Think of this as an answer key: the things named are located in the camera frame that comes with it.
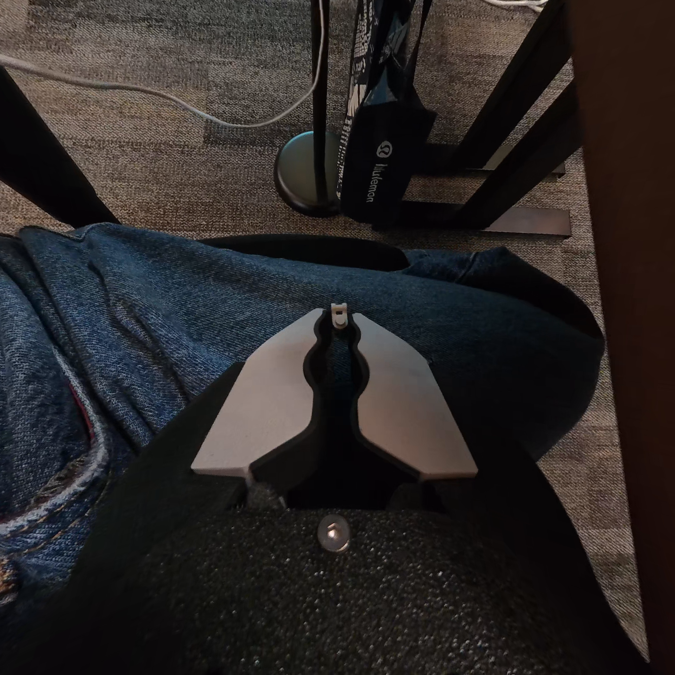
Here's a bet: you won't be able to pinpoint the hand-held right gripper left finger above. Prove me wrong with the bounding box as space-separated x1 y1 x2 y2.
190 309 336 479

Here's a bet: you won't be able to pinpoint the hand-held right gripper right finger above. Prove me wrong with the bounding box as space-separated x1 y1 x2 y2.
345 311 479 481

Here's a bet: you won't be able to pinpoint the person's legs blue jeans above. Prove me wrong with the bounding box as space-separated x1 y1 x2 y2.
0 224 605 607

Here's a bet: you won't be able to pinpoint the black pole round base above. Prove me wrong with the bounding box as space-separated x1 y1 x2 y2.
274 0 350 217

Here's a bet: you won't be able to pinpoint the dark printed tote bag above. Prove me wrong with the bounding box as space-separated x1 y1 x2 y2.
339 0 439 231

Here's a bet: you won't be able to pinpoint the brown wooden desk panel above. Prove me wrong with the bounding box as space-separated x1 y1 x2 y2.
572 0 675 675

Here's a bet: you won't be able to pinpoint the black desk leg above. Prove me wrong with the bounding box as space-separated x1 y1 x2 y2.
0 67 120 229

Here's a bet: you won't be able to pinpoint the black desk leg frame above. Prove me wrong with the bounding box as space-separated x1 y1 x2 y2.
400 0 587 239

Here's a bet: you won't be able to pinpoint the white floor cable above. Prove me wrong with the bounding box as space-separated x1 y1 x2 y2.
0 52 323 130

